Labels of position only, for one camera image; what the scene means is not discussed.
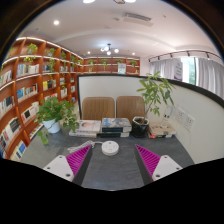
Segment dark spine book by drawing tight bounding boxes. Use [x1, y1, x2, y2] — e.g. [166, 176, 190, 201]
[98, 131, 131, 139]

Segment tall plant in black pot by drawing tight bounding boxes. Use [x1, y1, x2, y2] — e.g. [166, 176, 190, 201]
[130, 70, 177, 139]

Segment recessed ceiling lights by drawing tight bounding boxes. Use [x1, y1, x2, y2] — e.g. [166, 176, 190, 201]
[53, 19, 137, 56]

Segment glass window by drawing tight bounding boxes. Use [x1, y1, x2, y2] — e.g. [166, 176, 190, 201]
[182, 57, 198, 84]

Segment leafy plant in white pot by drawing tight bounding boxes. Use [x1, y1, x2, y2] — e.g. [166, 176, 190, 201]
[34, 96, 80, 145]

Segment beige cover book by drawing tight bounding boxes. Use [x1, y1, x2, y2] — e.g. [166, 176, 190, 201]
[148, 121, 178, 136]

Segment black ceiling track rail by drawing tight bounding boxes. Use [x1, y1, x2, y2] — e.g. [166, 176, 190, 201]
[148, 49, 223, 63]

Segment orange wooden shelf unit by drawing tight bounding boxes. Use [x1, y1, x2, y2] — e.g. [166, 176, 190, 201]
[0, 36, 141, 161]

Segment thick dark cover book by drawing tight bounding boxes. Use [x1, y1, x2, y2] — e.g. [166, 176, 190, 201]
[100, 117, 133, 133]

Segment thin white book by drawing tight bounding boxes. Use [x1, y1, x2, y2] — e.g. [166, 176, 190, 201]
[68, 129, 98, 139]

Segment white wall socket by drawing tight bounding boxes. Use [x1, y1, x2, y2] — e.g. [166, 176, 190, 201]
[175, 107, 187, 125]
[184, 114, 196, 132]

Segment clear acrylic sign holder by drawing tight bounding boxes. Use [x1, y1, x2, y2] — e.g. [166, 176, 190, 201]
[162, 105, 175, 128]

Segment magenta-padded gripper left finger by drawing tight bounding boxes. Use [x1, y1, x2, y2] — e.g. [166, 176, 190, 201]
[43, 144, 94, 186]

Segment white and purple poster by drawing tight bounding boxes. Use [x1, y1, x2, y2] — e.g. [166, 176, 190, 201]
[173, 59, 184, 82]

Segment white sheer curtain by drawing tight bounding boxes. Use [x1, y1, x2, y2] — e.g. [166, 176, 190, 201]
[196, 57, 224, 99]
[148, 59, 176, 79]

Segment white framed notice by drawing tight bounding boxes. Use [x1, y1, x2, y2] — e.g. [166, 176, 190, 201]
[117, 62, 128, 75]

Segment ceiling air vent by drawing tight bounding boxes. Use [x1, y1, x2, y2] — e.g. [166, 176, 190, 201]
[121, 11, 154, 28]

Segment tan padded chair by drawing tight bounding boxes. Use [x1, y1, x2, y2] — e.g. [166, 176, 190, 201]
[81, 96, 116, 122]
[115, 95, 147, 123]

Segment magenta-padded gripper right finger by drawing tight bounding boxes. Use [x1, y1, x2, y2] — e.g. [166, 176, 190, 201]
[134, 144, 183, 186]

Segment round white power strip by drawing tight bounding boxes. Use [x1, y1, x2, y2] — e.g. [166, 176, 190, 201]
[101, 140, 120, 157]

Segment white cover book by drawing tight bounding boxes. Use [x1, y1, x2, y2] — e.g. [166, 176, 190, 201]
[73, 119, 102, 134]

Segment red spine book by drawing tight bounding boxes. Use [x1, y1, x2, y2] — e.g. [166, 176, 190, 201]
[147, 132, 174, 140]

